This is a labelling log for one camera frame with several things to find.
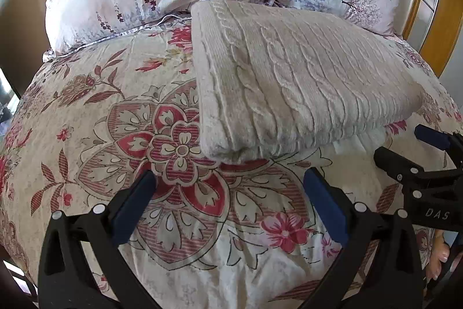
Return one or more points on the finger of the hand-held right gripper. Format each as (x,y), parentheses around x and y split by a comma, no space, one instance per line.
(394,160)
(430,137)

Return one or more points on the person's right hand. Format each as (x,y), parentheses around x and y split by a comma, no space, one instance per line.
(437,251)

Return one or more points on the floral quilt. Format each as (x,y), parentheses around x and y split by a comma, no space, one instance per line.
(90,95)

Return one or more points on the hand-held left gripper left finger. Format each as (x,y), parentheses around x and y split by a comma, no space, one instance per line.
(132,207)

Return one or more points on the wooden headboard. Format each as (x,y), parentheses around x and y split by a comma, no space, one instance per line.
(441,23)

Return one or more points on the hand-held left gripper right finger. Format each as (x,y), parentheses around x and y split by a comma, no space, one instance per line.
(325,207)

